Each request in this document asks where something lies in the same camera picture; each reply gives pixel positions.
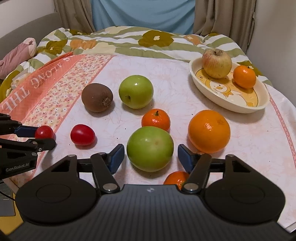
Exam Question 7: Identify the beige curtain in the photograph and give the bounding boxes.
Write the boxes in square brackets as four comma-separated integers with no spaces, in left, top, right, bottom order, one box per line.
[193,0,256,52]
[53,0,96,33]

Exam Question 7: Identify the large orange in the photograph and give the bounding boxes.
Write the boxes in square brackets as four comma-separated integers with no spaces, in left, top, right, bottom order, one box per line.
[188,110,231,154]

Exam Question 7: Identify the small green apple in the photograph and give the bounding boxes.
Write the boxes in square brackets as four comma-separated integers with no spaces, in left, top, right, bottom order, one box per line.
[118,75,154,109]

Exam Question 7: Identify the cream oval bowl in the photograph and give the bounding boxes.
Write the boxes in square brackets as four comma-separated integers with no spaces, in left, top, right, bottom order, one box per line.
[189,57,269,113]

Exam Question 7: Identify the green striped floral quilt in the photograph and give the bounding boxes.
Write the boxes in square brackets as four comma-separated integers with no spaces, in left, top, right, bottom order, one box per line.
[1,26,271,100]

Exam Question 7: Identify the small mandarin with stem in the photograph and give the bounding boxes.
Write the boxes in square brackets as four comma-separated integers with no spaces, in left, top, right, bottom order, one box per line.
[142,108,171,132]

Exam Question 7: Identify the blue cloth curtain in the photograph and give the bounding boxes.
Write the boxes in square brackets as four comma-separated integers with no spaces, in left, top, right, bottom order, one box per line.
[90,0,195,34]

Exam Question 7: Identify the beige right curtain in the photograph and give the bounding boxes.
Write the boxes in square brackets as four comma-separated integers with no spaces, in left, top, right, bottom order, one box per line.
[193,0,256,52]

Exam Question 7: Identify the large green apple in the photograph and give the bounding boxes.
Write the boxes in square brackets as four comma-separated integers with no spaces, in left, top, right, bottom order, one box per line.
[126,126,174,172]

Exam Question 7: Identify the brown kiwi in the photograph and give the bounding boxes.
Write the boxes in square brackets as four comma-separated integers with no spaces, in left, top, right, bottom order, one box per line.
[81,83,113,113]

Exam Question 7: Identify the mandarin in bowl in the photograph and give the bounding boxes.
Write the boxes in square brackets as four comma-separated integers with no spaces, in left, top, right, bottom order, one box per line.
[233,65,256,89]

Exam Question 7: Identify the yellow red apple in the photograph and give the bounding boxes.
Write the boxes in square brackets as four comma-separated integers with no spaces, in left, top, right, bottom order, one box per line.
[202,49,232,79]

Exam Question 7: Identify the beige left curtain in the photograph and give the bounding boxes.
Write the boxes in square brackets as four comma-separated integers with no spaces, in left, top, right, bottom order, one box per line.
[53,0,96,33]

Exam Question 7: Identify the pink plush pillow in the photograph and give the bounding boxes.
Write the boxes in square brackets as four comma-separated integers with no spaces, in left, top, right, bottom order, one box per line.
[0,38,37,80]

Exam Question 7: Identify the red cherry tomato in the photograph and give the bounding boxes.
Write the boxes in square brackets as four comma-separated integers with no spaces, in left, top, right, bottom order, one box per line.
[70,124,95,146]
[35,126,54,139]

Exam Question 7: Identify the grey headboard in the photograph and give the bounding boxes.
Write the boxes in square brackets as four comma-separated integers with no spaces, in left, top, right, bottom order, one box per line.
[0,13,62,59]

